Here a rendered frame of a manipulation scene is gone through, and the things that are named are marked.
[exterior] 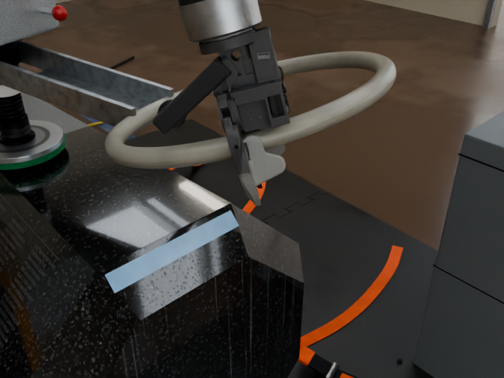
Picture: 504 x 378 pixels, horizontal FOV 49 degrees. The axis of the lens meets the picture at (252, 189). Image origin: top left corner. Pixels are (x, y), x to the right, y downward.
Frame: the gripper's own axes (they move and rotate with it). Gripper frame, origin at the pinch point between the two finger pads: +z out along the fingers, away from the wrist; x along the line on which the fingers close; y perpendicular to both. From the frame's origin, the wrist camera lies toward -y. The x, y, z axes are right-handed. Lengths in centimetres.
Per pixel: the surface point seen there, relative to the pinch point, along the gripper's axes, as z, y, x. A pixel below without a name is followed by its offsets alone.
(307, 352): 90, -9, 76
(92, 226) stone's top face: 12.5, -37.9, 29.8
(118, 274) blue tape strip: 18.0, -30.8, 18.0
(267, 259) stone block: 33, -7, 40
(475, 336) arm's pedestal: 85, 41, 64
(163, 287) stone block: 23.9, -24.5, 20.3
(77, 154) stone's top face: 5, -49, 60
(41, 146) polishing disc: 0, -54, 54
